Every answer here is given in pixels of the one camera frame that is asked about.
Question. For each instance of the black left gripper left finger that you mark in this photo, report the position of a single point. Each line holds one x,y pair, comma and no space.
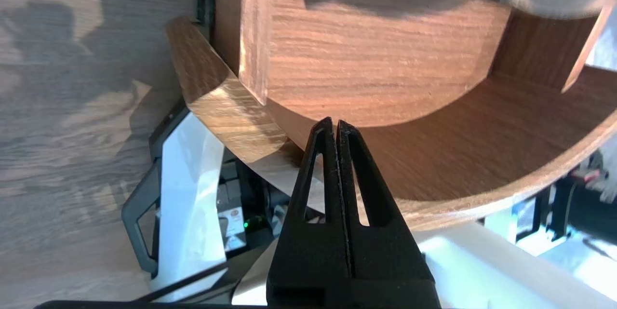
308,256

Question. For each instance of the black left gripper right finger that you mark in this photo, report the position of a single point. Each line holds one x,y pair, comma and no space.
385,256

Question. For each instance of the curved-front wooden table drawer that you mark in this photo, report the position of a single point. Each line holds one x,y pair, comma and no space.
361,58

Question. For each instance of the white and black robot base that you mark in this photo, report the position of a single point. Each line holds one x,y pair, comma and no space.
188,179

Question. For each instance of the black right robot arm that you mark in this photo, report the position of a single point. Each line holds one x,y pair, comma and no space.
588,212

